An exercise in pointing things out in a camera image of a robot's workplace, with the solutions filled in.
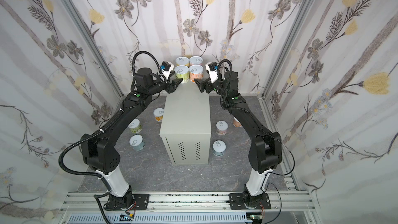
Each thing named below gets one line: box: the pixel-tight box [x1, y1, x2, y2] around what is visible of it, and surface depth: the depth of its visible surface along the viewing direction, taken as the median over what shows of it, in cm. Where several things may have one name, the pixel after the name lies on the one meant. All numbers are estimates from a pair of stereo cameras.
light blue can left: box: [129, 134, 146, 151], surface depth 92 cm
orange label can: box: [152, 107, 165, 122], surface depth 106 cm
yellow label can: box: [175, 56, 190, 67], surface depth 84 cm
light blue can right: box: [212, 140, 227, 157], surface depth 90 cm
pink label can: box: [189, 56, 204, 66], surface depth 84 cm
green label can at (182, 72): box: [174, 64, 190, 84], surface depth 78 cm
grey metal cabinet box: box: [159, 82, 212, 165], surface depth 70 cm
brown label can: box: [188, 64, 204, 83], surface depth 78 cm
